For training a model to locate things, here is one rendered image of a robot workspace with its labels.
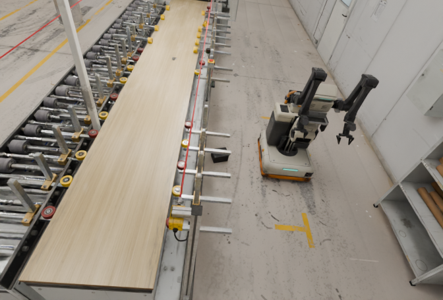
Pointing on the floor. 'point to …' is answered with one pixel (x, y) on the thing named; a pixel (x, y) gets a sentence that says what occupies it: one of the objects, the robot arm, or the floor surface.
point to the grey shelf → (418, 217)
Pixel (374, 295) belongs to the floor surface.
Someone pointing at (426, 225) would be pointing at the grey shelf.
